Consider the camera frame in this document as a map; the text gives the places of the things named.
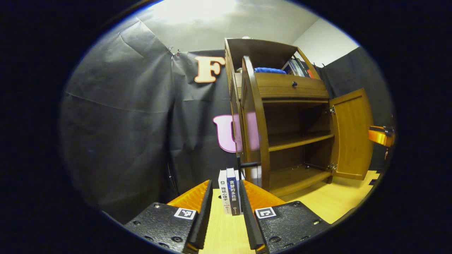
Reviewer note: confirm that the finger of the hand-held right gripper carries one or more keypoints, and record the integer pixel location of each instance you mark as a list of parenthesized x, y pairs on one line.
[(378, 137)]

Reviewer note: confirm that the white-spine book on cabinet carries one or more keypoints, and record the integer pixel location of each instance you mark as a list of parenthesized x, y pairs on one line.
[(296, 68)]

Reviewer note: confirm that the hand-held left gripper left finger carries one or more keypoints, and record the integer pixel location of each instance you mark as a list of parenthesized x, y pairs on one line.
[(204, 218)]

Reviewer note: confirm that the blue folded towel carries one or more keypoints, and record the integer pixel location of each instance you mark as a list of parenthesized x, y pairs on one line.
[(268, 70)]

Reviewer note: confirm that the dark blue standing book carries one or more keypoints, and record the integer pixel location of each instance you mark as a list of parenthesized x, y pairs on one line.
[(233, 197)]

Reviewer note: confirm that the black backdrop cloth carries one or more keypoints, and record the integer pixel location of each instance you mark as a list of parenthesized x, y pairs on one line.
[(123, 123)]

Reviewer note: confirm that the dark blue book on cabinet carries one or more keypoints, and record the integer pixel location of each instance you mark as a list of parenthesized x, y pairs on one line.
[(287, 68)]

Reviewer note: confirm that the black book on cabinet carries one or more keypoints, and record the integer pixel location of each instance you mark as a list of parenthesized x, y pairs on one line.
[(303, 68)]

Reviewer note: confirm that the wooden double-door shoe cabinet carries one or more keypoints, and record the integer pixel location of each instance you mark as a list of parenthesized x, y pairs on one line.
[(300, 139)]

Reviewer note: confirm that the wooden drawer with black knob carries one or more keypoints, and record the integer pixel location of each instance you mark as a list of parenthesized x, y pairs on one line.
[(282, 86)]

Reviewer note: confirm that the wooden cabinet door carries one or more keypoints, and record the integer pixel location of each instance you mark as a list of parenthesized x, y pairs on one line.
[(254, 141), (353, 134)]

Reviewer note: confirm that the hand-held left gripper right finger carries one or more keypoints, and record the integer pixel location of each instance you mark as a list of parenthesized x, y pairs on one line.
[(249, 225)]

